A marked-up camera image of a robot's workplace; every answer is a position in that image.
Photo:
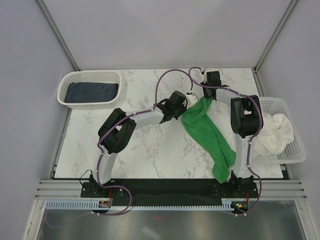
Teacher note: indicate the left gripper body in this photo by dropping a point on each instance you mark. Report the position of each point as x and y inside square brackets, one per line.
[177, 112]

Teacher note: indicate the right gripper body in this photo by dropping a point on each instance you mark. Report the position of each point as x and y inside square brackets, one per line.
[206, 92]

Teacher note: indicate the green towel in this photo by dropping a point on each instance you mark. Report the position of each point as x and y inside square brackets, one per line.
[202, 129]

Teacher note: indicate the white towel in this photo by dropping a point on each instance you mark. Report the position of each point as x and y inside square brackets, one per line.
[277, 132]

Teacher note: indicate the dark blue towel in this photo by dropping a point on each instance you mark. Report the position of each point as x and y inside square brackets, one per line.
[91, 92]

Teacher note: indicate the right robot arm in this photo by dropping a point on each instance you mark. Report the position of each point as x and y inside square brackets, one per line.
[245, 119]

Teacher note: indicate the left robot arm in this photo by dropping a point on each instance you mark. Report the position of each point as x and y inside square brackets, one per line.
[117, 130]

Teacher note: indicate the white perforated basket left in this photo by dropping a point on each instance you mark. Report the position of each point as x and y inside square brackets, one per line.
[100, 76]

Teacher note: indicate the white perforated basket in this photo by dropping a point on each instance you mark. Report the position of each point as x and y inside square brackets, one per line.
[293, 152]
[100, 76]

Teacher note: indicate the white perforated basket right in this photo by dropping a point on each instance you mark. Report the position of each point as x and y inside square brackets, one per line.
[293, 152]

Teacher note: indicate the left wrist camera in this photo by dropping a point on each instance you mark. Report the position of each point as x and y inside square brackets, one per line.
[191, 99]

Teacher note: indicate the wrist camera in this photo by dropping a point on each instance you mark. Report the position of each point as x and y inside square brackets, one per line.
[205, 70]
[191, 99]

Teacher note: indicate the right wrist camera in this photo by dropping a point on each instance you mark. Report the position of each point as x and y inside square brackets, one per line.
[205, 70]

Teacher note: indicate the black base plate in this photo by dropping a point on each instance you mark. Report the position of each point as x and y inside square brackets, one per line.
[148, 191]

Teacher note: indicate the right aluminium frame post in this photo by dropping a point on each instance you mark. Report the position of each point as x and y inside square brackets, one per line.
[275, 34]

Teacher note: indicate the aluminium frame post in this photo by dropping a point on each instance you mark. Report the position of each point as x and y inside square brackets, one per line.
[56, 32]
[275, 34]

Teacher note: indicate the white cable duct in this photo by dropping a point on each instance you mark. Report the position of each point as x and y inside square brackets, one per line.
[99, 205]

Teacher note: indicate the left aluminium frame post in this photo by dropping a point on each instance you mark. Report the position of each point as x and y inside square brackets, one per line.
[56, 32]

